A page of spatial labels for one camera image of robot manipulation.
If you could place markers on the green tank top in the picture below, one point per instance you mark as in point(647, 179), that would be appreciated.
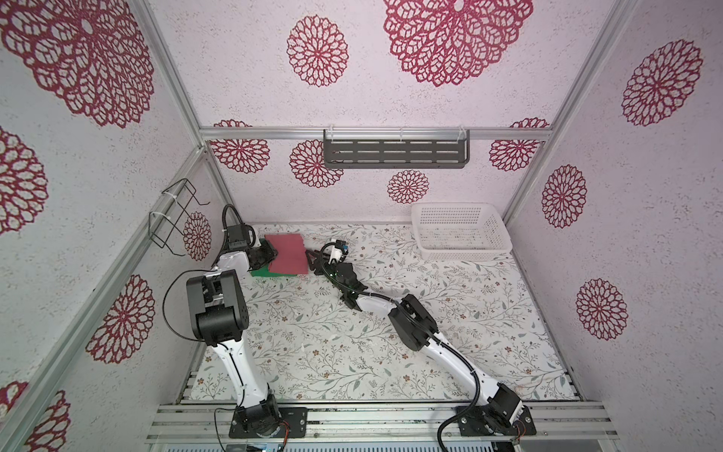
point(264, 272)

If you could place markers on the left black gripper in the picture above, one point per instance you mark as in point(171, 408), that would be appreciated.
point(270, 253)

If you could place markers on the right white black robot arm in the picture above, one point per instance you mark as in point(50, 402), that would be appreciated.
point(419, 332)

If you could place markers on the floral table mat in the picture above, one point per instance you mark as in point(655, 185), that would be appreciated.
point(310, 346)

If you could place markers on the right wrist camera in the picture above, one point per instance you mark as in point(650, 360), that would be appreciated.
point(338, 253)

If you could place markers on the black wire wall rack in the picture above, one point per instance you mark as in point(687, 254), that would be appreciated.
point(167, 221)

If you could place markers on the white plastic basket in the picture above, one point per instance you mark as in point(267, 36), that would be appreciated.
point(470, 232)

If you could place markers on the grey slotted wall shelf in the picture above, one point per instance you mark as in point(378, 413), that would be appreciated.
point(355, 153)

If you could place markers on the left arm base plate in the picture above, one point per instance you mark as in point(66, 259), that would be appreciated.
point(291, 421)

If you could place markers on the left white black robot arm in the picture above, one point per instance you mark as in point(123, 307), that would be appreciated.
point(219, 317)

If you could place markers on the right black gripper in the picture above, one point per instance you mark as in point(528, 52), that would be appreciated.
point(322, 265)

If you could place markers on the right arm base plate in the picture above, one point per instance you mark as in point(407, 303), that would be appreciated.
point(483, 421)

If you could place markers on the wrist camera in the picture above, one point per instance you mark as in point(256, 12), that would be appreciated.
point(240, 238)
point(338, 253)

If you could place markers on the pink tank top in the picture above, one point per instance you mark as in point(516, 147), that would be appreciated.
point(291, 259)

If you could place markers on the aluminium mounting rail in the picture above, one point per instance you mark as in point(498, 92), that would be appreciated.
point(378, 422)

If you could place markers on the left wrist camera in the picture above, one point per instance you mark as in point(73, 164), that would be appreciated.
point(240, 238)

